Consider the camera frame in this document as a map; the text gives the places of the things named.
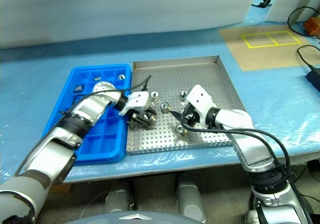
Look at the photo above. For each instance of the yellow tape rectangle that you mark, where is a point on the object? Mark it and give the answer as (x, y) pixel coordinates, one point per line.
(275, 44)

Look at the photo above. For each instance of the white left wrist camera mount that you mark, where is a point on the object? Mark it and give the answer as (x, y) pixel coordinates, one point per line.
(138, 100)

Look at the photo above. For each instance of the black power adapter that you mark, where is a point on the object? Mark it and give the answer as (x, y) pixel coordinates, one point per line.
(314, 77)

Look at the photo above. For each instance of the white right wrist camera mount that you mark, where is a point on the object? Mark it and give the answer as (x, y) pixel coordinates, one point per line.
(200, 96)

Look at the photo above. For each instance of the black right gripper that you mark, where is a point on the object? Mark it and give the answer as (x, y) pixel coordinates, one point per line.
(191, 115)

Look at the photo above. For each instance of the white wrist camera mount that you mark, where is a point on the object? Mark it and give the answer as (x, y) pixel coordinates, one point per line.
(138, 100)
(200, 96)

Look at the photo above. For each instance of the metal roller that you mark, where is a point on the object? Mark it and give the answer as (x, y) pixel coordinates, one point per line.
(78, 88)
(165, 107)
(121, 77)
(155, 96)
(180, 129)
(97, 78)
(152, 119)
(184, 94)

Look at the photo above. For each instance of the orange block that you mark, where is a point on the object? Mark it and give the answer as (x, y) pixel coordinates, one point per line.
(312, 25)

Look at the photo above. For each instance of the grey rounded shape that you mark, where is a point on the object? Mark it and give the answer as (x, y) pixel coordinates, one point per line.
(190, 196)
(117, 200)

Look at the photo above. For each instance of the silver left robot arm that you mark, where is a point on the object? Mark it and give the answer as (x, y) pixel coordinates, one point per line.
(45, 159)

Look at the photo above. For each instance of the perforated steel tray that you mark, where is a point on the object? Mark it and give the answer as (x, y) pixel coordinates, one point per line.
(175, 79)

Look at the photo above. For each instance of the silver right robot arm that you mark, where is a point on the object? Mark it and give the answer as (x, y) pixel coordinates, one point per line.
(255, 146)

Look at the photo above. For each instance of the dark grey rounded cover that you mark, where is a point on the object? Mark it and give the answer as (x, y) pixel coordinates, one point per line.
(112, 219)

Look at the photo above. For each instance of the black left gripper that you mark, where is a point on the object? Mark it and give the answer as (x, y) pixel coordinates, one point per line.
(143, 112)

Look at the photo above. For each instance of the white foam backdrop board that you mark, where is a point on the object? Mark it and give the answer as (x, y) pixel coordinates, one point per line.
(125, 9)

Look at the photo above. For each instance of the brown cardboard sheet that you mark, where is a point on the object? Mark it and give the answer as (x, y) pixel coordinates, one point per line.
(262, 56)

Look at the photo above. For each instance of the blue plastic compartment tray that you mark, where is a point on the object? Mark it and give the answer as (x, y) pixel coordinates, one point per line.
(110, 136)

